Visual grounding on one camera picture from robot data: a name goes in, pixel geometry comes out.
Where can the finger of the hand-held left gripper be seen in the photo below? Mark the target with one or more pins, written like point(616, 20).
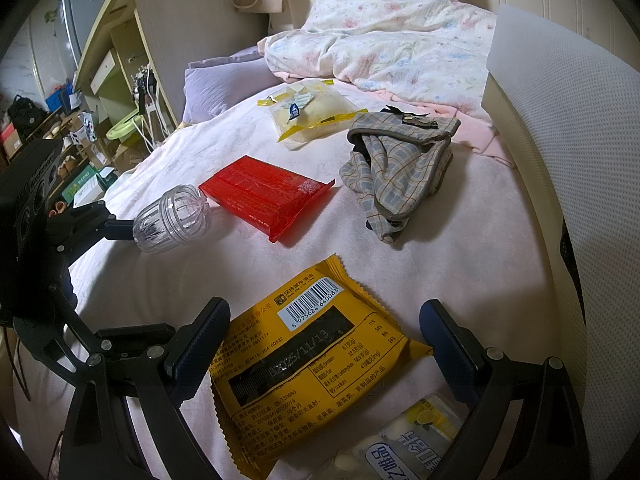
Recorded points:
point(115, 342)
point(120, 232)

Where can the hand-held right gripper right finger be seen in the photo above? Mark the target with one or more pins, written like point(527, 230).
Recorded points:
point(440, 340)

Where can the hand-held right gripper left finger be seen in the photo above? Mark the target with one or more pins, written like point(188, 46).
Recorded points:
point(200, 355)

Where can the clear ribbed plastic jar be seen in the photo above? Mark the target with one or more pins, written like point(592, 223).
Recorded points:
point(170, 217)

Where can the yellow snack packet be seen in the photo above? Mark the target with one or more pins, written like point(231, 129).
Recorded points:
point(310, 370)

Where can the clear bottle of white tablets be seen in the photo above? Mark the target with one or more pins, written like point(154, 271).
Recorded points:
point(400, 445)

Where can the red snack packet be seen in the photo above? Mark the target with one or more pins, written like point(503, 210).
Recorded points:
point(260, 192)

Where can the white mesh storage basket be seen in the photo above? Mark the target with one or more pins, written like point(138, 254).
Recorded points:
point(575, 135)

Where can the green white carton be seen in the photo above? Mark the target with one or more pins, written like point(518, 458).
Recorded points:
point(87, 185)

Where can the black backpack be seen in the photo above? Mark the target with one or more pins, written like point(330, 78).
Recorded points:
point(25, 115)

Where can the green plastic basin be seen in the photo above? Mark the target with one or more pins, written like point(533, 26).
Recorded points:
point(122, 127)

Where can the blue plastic crate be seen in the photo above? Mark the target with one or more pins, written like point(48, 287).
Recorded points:
point(60, 100)

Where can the plaid cloth pouch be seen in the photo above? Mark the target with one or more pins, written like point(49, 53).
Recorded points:
point(395, 170)

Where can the lavender pillow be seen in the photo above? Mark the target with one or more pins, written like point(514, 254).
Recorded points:
point(220, 85)

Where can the grey refrigerator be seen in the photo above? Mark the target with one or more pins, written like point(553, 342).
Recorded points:
point(85, 15)

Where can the clear yellow bread packet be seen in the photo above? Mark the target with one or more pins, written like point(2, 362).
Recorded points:
point(310, 110)

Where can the light wooden desk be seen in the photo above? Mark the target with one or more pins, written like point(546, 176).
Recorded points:
point(200, 15)

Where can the floral quilt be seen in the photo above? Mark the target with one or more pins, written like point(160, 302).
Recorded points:
point(390, 35)

